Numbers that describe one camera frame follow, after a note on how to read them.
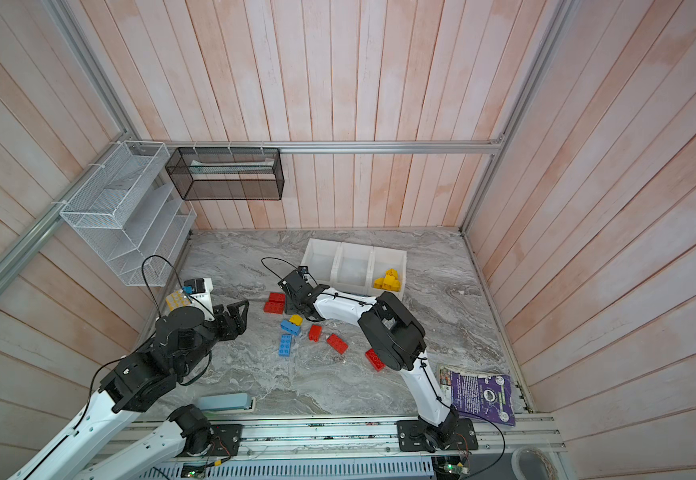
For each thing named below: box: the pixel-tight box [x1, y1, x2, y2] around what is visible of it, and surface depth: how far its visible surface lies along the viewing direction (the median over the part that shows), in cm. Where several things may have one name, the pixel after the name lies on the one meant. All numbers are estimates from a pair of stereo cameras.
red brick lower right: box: [365, 348, 386, 372], surface depth 86 cm
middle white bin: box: [331, 242, 374, 295], surface depth 109 cm
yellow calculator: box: [166, 290, 191, 312], surface depth 101 cm
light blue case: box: [199, 393, 256, 413], surface depth 77 cm
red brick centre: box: [326, 333, 349, 355], surface depth 91 cm
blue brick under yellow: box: [280, 320, 301, 336], surface depth 93 cm
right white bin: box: [367, 246, 407, 300], surface depth 103 cm
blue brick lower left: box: [278, 334, 292, 357], surface depth 90 cm
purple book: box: [451, 372, 516, 426], surface depth 80 cm
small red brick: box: [308, 324, 323, 343], surface depth 92 cm
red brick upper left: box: [269, 292, 285, 302], surface depth 102 cm
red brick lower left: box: [263, 301, 285, 315], surface depth 97 cm
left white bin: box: [299, 238, 339, 287], surface depth 109 cm
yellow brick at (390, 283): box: [383, 274, 401, 292], surface depth 101 cm
